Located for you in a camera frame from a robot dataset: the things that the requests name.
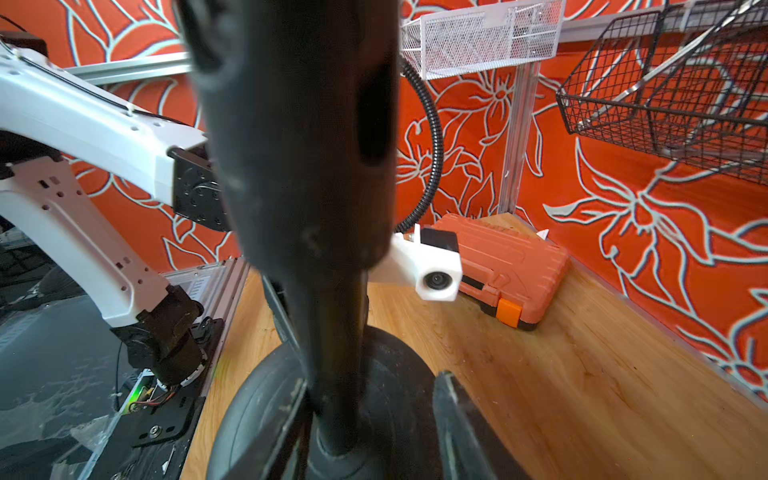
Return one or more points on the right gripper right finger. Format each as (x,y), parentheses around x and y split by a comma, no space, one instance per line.
(469,447)

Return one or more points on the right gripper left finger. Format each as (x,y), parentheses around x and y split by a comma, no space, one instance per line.
(266,433)

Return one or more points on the black round stand base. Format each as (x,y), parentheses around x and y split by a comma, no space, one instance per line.
(370,420)

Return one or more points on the black mic clip pole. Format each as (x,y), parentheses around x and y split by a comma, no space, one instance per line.
(299,100)

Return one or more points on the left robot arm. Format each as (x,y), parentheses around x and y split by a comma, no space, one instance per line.
(116,196)

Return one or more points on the orange plastic tool case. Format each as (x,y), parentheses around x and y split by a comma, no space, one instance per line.
(512,276)

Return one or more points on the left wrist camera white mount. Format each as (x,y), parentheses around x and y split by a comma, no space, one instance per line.
(428,260)

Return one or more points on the clear plastic wall bin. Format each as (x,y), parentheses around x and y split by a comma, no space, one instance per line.
(472,40)

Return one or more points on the black wire wall basket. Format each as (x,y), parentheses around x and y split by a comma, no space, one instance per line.
(688,83)

